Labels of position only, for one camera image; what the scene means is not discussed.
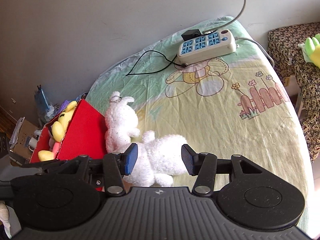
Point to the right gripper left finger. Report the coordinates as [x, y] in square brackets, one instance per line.
[117, 165]

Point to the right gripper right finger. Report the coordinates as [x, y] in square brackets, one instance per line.
[203, 166]

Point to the yellow tiger plush toy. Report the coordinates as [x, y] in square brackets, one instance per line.
[58, 131]

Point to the white fluffy plush toy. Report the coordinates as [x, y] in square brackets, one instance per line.
[159, 159]

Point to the cardboard box with clutter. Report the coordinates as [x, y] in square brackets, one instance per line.
[23, 141]

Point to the red cardboard storage box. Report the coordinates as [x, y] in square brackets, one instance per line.
[85, 135]

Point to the green cartoon bed sheet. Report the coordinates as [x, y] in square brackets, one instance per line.
[235, 104]

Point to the white power strip blue sockets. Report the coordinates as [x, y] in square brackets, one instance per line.
[216, 44]

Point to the black power adapter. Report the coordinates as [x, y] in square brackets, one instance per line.
[191, 34]

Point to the floral patterned brown cloth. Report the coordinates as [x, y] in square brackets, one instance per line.
[283, 47]

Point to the green frog plush toy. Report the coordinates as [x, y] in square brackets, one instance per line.
[311, 50]

